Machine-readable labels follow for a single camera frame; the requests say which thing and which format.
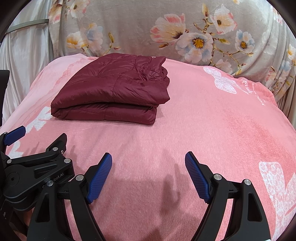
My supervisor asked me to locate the grey metal rail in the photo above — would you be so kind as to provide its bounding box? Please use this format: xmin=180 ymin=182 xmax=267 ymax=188
xmin=6 ymin=19 xmax=49 ymax=34

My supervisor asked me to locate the maroon quilted puffer jacket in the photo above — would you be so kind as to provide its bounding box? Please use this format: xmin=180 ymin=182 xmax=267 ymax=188
xmin=51 ymin=53 xmax=170 ymax=125

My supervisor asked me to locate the grey floral quilt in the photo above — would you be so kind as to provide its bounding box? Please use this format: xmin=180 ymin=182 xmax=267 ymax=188
xmin=47 ymin=0 xmax=296 ymax=103

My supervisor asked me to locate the pink plush blanket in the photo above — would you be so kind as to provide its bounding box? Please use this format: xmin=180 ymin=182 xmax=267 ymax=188
xmin=1 ymin=54 xmax=295 ymax=240

